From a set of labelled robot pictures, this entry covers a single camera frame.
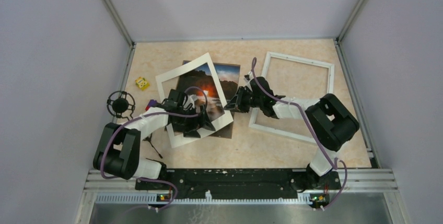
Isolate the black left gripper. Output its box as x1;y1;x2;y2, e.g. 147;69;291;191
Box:
173;103;215;137

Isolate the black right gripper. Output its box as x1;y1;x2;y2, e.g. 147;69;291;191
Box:
224;86;263;113

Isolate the landscape photo print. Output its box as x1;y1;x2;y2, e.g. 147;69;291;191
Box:
176;63;240;121

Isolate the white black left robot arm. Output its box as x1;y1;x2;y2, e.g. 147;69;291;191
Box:
93;89;215;189

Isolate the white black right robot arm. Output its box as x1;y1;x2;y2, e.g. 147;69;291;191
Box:
224;75;360;188

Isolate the red purple small block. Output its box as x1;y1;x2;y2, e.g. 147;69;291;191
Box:
145;99;157;111

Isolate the yellow small block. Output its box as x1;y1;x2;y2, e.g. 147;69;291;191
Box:
135;77;150;91

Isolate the black microphone on tripod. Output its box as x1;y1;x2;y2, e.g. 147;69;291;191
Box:
106;90;164;159

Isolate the white picture frame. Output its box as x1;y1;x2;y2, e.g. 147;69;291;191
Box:
249;51;336;145

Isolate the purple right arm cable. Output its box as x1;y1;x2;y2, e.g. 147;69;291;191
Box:
250;57;348;211

